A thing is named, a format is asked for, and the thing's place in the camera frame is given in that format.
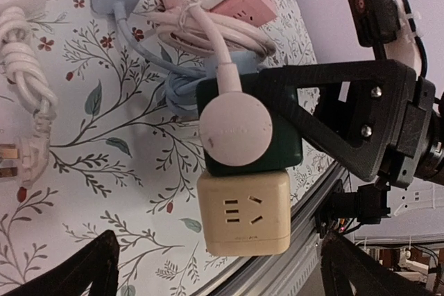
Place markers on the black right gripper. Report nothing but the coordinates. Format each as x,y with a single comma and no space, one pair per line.
367,115

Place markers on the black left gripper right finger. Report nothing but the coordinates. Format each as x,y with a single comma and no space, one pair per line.
346,269

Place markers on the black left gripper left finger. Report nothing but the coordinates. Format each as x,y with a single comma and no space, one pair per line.
93,268

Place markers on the dark green cube socket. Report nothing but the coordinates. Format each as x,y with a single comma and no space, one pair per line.
285,149

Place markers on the beige cube socket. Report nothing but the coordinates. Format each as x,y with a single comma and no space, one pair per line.
246,215

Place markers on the white three-pin plug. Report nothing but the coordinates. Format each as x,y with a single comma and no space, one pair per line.
29,155

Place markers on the pink cube socket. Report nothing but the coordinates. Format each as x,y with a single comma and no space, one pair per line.
254,12

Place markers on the floral tablecloth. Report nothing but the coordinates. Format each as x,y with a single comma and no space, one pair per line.
118,160

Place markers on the aluminium table edge rail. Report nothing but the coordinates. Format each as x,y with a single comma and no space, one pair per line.
287,273

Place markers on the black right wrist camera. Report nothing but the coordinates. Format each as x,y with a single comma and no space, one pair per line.
376,21

